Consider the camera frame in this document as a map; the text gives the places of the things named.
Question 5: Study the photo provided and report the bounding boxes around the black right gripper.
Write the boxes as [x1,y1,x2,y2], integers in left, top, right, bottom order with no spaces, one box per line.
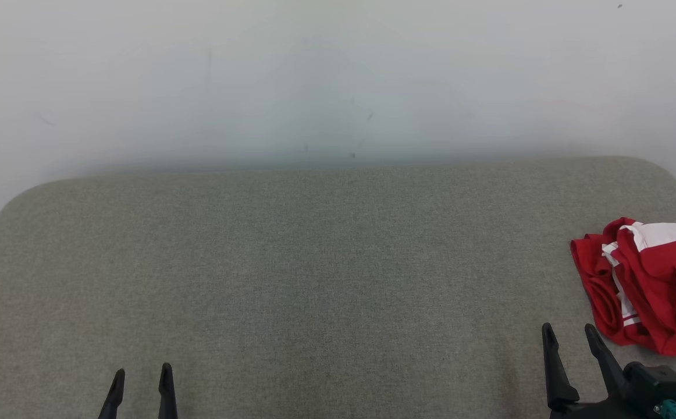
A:
[542,322,660,419]

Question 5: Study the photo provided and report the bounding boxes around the red basketball shorts white stripes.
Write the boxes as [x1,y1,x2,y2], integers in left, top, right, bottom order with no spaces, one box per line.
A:
[606,217,676,357]

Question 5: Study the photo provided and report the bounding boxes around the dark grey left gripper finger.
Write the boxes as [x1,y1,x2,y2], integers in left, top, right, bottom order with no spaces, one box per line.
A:
[158,363,179,419]
[97,368,126,419]

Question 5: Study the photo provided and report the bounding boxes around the red shirt with white sleeves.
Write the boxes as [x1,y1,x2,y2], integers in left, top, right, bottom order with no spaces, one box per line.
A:
[571,232,644,347]

